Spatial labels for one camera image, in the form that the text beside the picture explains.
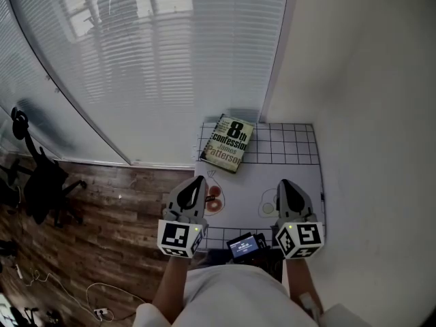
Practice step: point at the person's right forearm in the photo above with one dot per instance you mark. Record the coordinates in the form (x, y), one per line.
(298, 278)

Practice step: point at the person's left forearm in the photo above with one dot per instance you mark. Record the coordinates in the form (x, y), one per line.
(170, 288)

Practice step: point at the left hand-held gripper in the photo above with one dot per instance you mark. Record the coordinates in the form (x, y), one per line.
(175, 235)

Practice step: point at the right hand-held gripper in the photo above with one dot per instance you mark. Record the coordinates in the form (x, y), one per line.
(308, 235)

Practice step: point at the white window blind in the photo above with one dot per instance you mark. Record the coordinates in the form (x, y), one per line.
(153, 80)

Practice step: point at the dark high-back chair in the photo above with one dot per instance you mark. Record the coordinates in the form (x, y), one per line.
(124, 9)

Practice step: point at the white checked tablecloth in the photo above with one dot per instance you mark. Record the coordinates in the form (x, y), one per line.
(282, 169)

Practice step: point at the pale green paperback book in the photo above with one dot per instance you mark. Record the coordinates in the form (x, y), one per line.
(228, 141)

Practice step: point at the white power strip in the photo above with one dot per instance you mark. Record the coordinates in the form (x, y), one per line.
(101, 311)

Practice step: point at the black office chair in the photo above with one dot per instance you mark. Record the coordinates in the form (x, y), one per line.
(44, 182)

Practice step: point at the person's pale shirt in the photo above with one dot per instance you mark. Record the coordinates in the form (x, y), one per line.
(238, 298)

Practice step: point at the black device with screen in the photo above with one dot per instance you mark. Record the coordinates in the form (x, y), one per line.
(243, 245)

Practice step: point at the small white stick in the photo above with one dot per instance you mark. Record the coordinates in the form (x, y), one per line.
(18, 271)

